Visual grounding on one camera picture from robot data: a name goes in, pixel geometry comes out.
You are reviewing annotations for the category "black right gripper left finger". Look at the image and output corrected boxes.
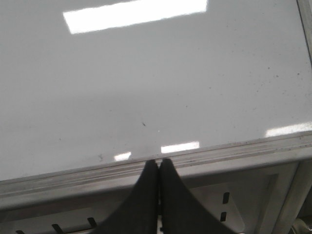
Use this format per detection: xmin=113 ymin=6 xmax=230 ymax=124
xmin=97 ymin=160 xmax=158 ymax=234

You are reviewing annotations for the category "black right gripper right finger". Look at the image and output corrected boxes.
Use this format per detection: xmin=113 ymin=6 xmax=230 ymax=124
xmin=159 ymin=158 xmax=234 ymax=234

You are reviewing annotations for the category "grey whiteboard stand frame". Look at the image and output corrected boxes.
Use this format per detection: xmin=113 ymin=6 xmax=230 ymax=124
xmin=0 ymin=146 xmax=312 ymax=234

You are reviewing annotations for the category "white whiteboard with aluminium frame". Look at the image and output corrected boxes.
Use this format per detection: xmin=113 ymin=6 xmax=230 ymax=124
xmin=0 ymin=0 xmax=312 ymax=210

